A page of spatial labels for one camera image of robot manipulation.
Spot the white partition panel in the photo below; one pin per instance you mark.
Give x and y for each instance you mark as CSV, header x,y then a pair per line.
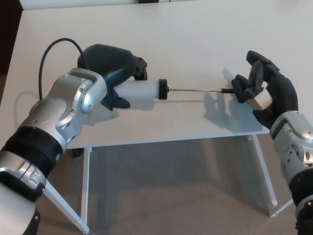
x,y
73,3

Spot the small black floor object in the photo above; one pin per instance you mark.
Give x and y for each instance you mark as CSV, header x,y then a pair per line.
x,y
77,153

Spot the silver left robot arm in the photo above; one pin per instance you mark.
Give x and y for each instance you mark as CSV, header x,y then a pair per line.
x,y
49,117

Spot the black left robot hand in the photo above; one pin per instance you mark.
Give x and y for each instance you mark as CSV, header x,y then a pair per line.
x,y
110,61

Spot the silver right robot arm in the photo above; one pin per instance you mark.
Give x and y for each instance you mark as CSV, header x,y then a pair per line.
x,y
293,147

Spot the black partition bracket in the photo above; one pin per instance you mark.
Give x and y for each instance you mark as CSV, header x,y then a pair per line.
x,y
148,1

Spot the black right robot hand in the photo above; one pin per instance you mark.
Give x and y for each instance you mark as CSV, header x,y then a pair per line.
x,y
283,93

